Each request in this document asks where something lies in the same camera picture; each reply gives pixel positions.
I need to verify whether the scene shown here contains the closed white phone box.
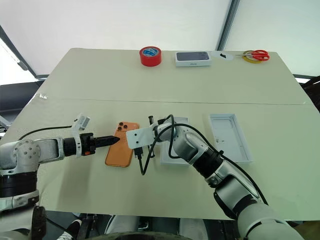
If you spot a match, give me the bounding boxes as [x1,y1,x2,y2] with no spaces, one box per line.
[174,50,213,68]

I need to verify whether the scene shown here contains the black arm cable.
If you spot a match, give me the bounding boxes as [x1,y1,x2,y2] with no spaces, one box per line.
[134,114,270,206]
[17,124,74,141]

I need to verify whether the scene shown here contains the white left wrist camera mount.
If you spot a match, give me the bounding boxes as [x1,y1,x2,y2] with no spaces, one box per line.
[70,112,91,159]

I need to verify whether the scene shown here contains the orange smartphone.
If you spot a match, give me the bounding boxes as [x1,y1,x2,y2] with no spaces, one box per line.
[104,121,140,168]

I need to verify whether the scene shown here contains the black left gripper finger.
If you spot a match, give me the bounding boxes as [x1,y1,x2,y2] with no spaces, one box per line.
[93,141,119,149]
[93,135,121,143]

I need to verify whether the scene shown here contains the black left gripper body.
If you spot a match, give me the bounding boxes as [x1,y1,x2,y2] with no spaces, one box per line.
[79,133,98,156]

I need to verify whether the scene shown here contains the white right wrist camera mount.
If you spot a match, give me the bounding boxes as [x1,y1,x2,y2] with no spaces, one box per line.
[125,124,158,150]

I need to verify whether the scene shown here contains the white phone box base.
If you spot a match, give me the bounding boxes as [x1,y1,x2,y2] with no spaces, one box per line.
[159,115,195,167]

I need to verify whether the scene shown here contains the red handled scissors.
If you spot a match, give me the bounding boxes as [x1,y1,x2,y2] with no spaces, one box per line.
[234,49,271,62]

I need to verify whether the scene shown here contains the white phone box lid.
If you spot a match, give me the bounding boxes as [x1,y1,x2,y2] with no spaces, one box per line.
[208,113,254,165]

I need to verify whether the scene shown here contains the white rounded robot leg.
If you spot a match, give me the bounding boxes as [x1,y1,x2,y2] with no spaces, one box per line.
[178,217,210,240]

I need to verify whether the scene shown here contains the black upright post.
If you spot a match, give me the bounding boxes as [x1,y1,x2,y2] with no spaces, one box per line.
[31,205,48,240]

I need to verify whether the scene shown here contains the black and white shoe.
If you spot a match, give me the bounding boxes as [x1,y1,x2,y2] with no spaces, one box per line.
[60,219,83,240]

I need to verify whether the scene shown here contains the yellow tape roll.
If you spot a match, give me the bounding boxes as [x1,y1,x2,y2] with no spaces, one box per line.
[243,50,264,65]

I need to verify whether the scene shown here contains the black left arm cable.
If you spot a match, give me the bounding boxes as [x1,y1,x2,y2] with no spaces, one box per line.
[17,124,74,141]

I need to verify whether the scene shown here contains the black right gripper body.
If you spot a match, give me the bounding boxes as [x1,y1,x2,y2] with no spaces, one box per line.
[147,115,155,159]

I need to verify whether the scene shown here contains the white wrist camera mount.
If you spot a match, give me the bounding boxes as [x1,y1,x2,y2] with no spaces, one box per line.
[125,124,158,150]
[70,112,91,159]

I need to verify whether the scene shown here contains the red tape roll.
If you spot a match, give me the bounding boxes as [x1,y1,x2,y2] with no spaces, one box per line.
[139,45,163,67]

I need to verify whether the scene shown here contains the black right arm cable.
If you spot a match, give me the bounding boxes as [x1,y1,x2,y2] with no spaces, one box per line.
[134,114,270,206]

